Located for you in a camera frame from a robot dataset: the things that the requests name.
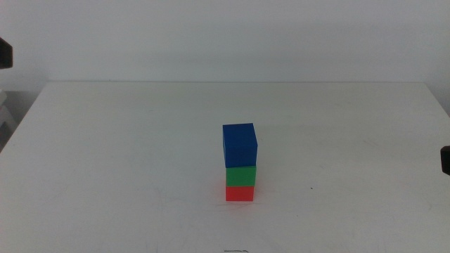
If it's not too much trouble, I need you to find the green cube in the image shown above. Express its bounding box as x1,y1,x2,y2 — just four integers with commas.
225,165,257,188

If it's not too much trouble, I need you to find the blue cube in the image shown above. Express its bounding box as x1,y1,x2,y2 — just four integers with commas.
222,122,259,169

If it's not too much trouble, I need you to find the red cube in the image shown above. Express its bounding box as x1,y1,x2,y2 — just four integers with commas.
225,186,255,202

